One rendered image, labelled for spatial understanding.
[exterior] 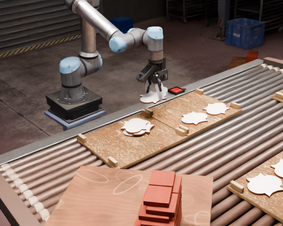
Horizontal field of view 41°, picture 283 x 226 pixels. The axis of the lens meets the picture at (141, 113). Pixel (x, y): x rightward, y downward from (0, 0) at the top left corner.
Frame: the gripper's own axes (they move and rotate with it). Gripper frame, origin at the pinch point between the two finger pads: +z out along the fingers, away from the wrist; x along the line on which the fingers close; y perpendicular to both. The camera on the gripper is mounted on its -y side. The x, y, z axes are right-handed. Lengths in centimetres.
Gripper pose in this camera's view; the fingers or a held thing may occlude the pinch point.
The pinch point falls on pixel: (152, 97)
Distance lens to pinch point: 194.1
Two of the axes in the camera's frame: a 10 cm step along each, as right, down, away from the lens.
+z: 0.3, 8.9, 4.5
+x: -6.1, -3.4, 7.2
